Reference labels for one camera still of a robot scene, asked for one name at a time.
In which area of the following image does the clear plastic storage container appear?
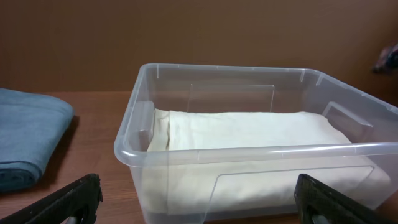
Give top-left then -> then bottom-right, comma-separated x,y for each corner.
114,63 -> 397,223

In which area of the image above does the red navy plaid cloth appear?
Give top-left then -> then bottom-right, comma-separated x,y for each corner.
372,44 -> 397,75

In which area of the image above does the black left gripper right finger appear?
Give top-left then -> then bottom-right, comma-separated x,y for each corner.
294,174 -> 395,224

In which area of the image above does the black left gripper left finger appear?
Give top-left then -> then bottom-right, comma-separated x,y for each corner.
1,174 -> 103,224

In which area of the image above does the folded blue cloth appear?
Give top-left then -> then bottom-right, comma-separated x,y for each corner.
1,88 -> 74,192

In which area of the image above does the cream cloth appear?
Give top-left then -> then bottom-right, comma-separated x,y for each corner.
139,110 -> 391,215

